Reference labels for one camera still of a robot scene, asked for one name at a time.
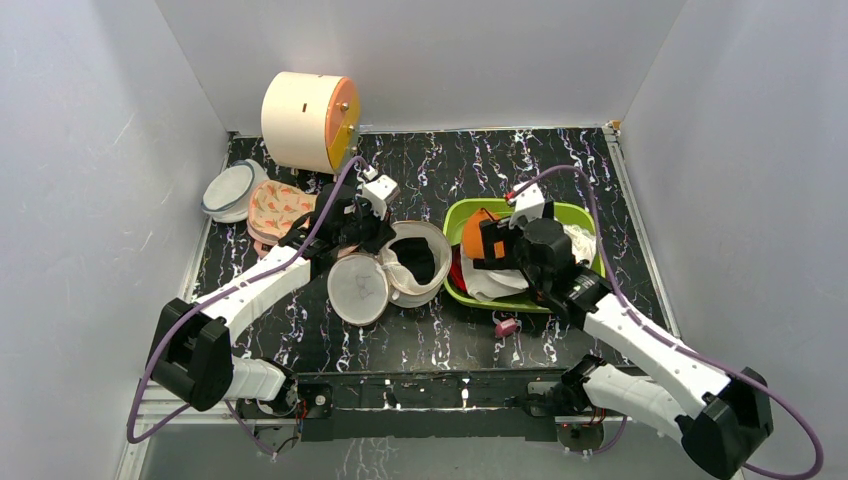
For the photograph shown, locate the white garment in basin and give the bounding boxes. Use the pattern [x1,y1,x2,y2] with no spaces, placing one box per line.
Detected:
[460,255,529,302]

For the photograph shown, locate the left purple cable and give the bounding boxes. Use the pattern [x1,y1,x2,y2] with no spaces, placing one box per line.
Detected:
[125,156,369,445]

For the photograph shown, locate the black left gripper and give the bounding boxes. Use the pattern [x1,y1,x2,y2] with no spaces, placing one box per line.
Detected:
[335,198,396,257]

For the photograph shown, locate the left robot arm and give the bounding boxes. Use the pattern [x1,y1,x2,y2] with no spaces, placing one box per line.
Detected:
[141,176,399,416]

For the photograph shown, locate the floral print laundry bag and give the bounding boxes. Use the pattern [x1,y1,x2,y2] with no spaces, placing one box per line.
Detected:
[247,180,317,259]

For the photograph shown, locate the dark red garment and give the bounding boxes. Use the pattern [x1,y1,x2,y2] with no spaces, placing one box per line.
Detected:
[449,260,467,293]

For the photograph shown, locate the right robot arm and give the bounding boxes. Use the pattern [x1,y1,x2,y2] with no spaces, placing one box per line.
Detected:
[474,216,773,479]

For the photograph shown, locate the orange bra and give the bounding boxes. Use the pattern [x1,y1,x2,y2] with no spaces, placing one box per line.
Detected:
[461,208,506,260]

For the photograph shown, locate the white mesh laundry bag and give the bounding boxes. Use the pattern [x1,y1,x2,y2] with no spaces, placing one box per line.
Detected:
[327,220,452,327]

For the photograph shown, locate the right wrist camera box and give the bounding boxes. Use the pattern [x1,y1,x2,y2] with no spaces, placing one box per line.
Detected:
[506,182,546,229]

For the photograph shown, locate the small pink clip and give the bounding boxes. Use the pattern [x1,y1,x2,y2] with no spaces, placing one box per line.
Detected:
[494,317,521,339]

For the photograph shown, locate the toy washing machine drum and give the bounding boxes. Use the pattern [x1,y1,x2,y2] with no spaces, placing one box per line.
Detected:
[261,71,361,174]

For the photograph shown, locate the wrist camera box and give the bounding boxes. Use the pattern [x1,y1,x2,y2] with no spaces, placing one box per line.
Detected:
[360,165,400,220]
[506,182,546,229]

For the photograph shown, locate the small blue-rimmed mesh bag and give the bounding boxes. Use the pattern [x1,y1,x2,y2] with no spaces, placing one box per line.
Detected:
[201,159,269,224]

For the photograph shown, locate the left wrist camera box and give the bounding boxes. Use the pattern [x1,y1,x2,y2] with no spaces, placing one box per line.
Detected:
[360,165,400,220]

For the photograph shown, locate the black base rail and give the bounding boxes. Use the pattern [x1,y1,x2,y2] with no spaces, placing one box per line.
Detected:
[235,370,627,444]

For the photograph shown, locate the black bra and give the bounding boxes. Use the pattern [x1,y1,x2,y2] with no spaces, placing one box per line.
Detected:
[389,237,436,285]

